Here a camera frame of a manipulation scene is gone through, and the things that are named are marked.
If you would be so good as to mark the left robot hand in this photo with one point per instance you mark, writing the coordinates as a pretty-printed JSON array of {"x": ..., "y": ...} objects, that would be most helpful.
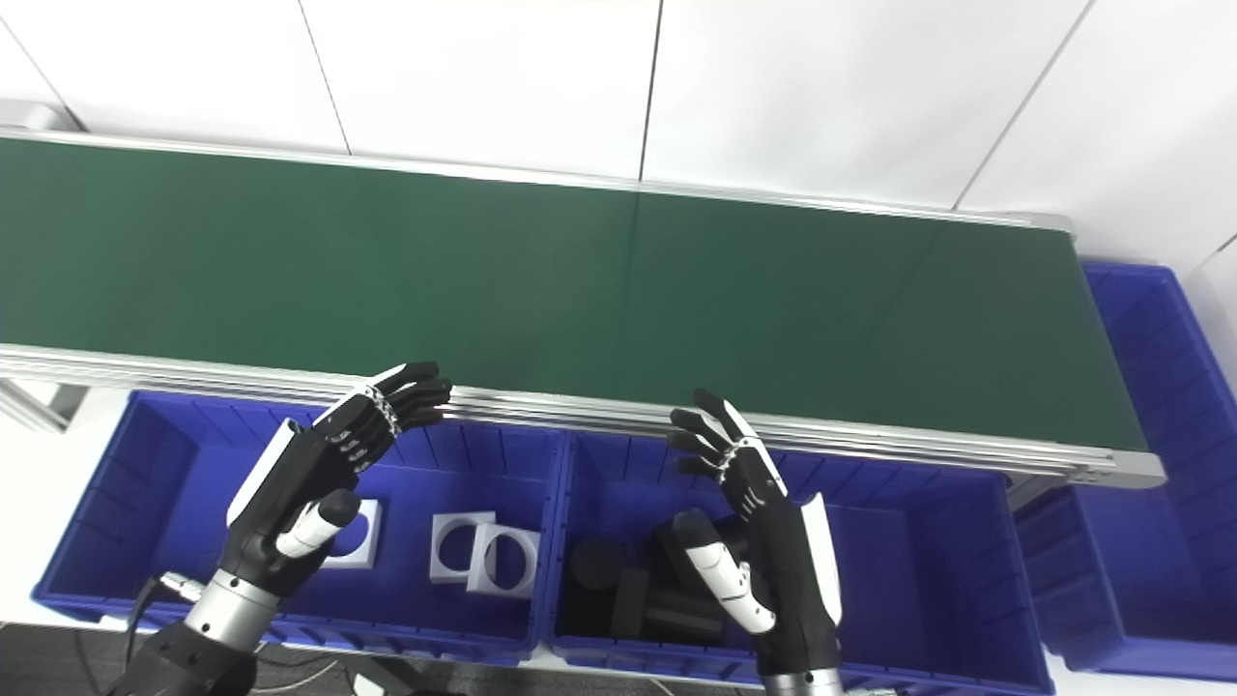
[{"x": 300, "y": 474}]

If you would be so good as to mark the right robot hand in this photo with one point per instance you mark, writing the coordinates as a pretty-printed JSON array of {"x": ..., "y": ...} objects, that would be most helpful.
[{"x": 783, "y": 570}]

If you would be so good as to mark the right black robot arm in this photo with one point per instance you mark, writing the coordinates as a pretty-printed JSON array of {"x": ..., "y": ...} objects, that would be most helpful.
[{"x": 802, "y": 684}]

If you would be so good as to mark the black bar part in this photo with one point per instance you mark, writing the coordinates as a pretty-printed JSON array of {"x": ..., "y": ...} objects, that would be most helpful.
[{"x": 681, "y": 619}]

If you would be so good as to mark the blue bin with black parts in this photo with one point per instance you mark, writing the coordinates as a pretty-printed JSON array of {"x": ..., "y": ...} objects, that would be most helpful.
[{"x": 928, "y": 580}]

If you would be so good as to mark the black block part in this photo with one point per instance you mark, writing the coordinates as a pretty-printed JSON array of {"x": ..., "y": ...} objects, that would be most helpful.
[{"x": 630, "y": 604}]

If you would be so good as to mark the blue bin with white parts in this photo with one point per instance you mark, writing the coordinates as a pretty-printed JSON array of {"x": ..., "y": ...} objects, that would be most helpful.
[{"x": 145, "y": 522}]

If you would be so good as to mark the black cylinder part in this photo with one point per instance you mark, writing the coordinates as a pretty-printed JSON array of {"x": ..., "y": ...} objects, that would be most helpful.
[{"x": 597, "y": 565}]

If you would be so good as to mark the aluminium conveyor leg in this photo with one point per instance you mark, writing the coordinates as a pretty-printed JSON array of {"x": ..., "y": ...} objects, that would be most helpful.
[{"x": 39, "y": 406}]

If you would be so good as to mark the green conveyor belt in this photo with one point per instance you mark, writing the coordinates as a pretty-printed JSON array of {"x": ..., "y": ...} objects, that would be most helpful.
[{"x": 580, "y": 290}]

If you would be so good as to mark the empty blue bin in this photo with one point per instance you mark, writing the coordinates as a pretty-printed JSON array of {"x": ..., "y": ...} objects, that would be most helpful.
[{"x": 1150, "y": 483}]

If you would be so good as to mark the grey conveyor motor housing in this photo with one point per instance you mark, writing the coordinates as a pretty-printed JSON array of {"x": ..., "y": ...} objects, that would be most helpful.
[{"x": 34, "y": 116}]

